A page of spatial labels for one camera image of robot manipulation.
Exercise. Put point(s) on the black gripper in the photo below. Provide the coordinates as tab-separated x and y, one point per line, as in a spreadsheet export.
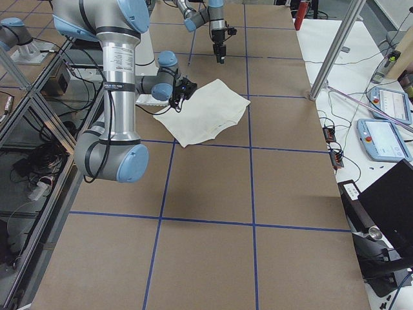
179	93
218	38

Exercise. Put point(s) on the cream long sleeve printed shirt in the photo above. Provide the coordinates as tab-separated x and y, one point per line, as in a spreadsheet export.
212	109

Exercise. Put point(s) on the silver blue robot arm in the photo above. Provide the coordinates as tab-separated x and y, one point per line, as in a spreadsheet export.
212	14
111	149

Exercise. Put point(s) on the red cylinder tube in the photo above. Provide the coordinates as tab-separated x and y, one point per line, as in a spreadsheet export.
300	14

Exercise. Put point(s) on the pink reacher grabber stick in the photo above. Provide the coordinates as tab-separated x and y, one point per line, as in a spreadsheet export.
372	109

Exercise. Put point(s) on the small orange circuit board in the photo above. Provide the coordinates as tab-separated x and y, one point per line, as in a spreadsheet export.
329	134

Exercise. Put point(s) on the near blue teach pendant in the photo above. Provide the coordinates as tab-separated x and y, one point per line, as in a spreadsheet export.
382	140

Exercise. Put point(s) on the blue teach pendant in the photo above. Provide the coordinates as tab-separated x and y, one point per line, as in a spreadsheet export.
391	102
382	140

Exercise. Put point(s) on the far blue teach pendant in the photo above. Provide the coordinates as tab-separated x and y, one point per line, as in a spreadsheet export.
391	102

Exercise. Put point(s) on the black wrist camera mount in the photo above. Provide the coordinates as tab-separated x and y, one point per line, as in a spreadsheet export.
229	31
176	102

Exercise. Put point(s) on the aluminium frame post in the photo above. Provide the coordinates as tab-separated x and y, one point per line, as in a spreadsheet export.
334	50

